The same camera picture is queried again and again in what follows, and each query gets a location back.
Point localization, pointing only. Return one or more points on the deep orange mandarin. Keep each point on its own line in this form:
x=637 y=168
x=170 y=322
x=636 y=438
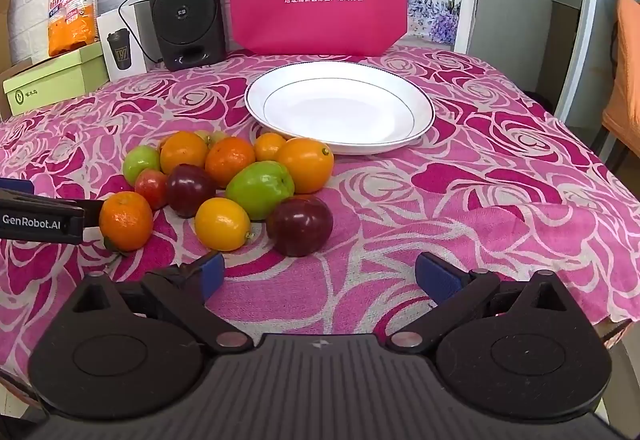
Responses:
x=230 y=161

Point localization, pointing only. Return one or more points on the white plate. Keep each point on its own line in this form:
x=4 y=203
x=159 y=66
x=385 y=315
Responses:
x=340 y=109

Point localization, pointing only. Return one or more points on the small green apple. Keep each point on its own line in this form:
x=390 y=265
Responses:
x=141 y=163

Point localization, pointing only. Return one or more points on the leafy orange mandarin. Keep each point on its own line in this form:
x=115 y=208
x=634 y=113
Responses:
x=126 y=221

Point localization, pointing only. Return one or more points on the small orange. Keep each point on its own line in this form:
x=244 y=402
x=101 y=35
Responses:
x=269 y=145

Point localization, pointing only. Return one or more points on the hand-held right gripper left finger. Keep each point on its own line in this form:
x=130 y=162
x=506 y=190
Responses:
x=214 y=272

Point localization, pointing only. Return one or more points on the grey sliding door frame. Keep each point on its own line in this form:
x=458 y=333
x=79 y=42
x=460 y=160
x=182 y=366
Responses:
x=582 y=19

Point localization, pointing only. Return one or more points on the pink floral tablecloth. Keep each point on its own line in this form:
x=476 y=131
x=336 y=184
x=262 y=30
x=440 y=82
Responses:
x=450 y=220

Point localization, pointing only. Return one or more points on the dark purple plum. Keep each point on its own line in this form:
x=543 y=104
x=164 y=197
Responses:
x=299 y=226
x=191 y=190

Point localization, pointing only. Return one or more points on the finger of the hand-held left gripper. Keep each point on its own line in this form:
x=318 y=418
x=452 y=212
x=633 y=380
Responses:
x=94 y=214

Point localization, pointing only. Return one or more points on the round orange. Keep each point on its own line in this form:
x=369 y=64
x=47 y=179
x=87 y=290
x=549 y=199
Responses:
x=183 y=152

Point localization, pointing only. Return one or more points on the large navel orange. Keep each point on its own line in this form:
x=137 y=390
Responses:
x=306 y=164

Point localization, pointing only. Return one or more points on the orange covered chair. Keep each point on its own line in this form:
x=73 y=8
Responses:
x=625 y=79

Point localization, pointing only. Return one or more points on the white cup box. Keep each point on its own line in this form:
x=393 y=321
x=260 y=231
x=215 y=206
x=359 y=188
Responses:
x=122 y=47

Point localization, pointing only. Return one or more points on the yellow citrus fruit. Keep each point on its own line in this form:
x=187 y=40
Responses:
x=222 y=224

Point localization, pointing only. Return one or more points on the large green apple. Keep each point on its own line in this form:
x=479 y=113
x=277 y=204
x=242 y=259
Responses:
x=260 y=190

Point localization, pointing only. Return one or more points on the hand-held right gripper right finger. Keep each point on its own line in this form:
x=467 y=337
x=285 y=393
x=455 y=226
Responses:
x=440 y=276

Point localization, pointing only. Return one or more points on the green cardboard box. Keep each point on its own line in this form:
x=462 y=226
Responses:
x=55 y=82

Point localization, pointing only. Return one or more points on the small red apple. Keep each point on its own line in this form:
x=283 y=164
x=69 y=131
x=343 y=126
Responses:
x=150 y=188

